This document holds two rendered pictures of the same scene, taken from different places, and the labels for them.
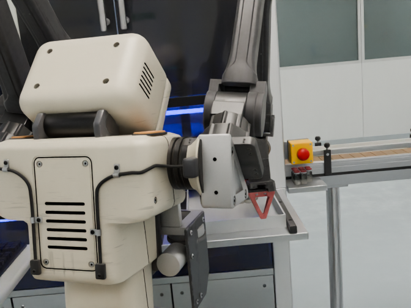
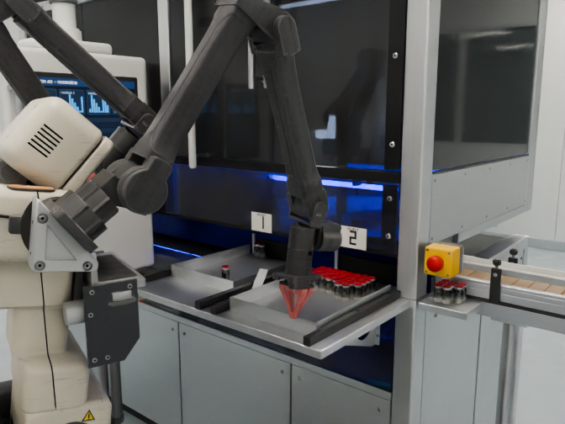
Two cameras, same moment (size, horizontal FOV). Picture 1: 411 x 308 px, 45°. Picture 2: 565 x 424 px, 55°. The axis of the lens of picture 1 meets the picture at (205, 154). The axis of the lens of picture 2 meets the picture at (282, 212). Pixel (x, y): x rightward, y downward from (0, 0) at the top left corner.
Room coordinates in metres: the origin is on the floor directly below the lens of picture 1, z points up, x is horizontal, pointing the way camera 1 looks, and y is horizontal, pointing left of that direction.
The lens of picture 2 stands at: (0.33, -0.84, 1.36)
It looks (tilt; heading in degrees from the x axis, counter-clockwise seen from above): 10 degrees down; 40
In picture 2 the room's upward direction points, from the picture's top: straight up
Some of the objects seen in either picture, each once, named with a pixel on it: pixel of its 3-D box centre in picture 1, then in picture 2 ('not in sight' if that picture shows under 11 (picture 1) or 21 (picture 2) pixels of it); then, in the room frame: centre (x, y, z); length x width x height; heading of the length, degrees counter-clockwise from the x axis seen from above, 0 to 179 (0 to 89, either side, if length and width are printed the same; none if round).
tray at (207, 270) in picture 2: not in sight; (242, 265); (1.49, 0.28, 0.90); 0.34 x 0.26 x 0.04; 0
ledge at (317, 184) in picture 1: (303, 183); (452, 304); (1.65, -0.33, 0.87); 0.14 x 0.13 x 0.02; 0
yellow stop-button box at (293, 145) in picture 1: (299, 151); (443, 259); (1.61, -0.31, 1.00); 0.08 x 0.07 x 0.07; 0
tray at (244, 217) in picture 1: (231, 205); (313, 297); (1.40, -0.06, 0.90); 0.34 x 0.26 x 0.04; 1
